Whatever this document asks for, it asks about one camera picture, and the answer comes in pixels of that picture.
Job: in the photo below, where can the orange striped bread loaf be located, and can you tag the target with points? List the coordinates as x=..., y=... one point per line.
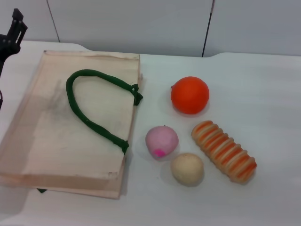
x=223, y=154

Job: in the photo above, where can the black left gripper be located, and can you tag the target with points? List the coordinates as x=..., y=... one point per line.
x=5, y=46

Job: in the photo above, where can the pink peach bun toy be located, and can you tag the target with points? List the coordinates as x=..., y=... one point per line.
x=161, y=141

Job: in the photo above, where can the orange toy fruit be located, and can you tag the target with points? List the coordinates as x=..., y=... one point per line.
x=190, y=95

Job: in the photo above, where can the beige round potato toy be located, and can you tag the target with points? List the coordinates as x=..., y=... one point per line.
x=187, y=169

